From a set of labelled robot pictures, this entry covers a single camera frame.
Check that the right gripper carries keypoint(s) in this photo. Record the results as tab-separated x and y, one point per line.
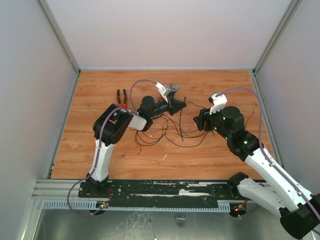
200	122

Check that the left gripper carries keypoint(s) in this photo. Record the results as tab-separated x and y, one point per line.
174	105

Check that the black zip tie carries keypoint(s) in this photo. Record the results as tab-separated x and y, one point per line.
180	121

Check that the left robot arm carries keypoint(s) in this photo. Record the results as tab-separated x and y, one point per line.
110	127

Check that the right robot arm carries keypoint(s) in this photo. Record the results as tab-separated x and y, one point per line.
297	208

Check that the black adjustable wrench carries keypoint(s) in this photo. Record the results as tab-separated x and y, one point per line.
173	89

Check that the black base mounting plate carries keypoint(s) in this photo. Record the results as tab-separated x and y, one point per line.
167	194

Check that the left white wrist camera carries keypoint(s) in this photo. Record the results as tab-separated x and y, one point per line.
164	90

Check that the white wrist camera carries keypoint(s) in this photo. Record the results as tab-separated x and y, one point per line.
164	90
218	102

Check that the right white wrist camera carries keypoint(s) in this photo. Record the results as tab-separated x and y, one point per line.
218	102

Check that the left aluminium frame post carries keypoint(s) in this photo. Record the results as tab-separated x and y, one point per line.
59	34

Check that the aluminium frame post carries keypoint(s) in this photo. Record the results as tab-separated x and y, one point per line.
278	32
59	34

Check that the right aluminium frame post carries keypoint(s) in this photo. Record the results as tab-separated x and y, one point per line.
278	32

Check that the aluminium front rail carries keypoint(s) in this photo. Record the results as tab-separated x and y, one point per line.
67	193

